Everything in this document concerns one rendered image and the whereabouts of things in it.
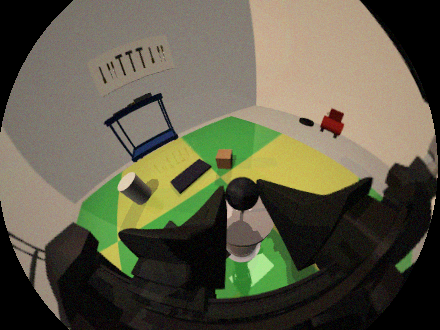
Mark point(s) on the brown block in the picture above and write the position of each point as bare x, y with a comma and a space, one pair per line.
224, 159

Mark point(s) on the french press coffee maker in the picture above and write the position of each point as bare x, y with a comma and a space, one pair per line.
248, 220

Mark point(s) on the beige cylinder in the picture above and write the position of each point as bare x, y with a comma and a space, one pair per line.
134, 188

